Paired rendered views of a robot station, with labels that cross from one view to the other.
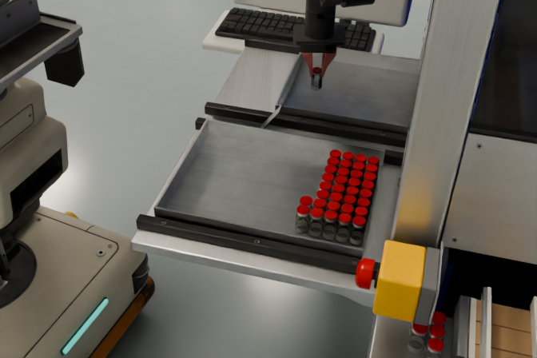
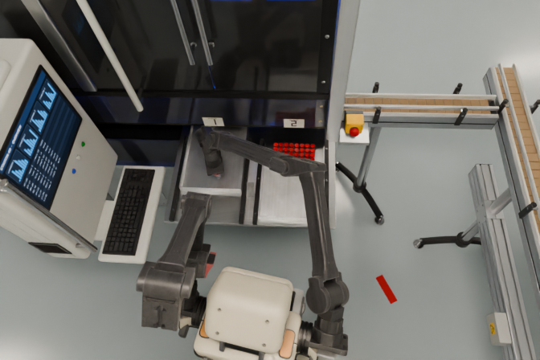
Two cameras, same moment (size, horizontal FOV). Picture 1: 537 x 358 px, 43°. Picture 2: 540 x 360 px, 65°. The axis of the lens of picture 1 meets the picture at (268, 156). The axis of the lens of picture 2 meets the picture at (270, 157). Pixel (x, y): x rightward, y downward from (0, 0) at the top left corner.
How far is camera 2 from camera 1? 1.52 m
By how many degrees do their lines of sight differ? 59
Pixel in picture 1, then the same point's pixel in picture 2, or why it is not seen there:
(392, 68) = (189, 149)
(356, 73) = (195, 164)
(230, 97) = (226, 216)
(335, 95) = not seen: hidden behind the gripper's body
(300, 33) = (216, 169)
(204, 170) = (286, 212)
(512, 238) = not seen: hidden behind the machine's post
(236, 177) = (288, 198)
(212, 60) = not seen: outside the picture
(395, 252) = (352, 120)
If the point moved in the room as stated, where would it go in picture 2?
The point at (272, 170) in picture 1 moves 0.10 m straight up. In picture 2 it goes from (279, 186) to (278, 174)
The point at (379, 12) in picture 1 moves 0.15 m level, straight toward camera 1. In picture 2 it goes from (112, 165) to (145, 163)
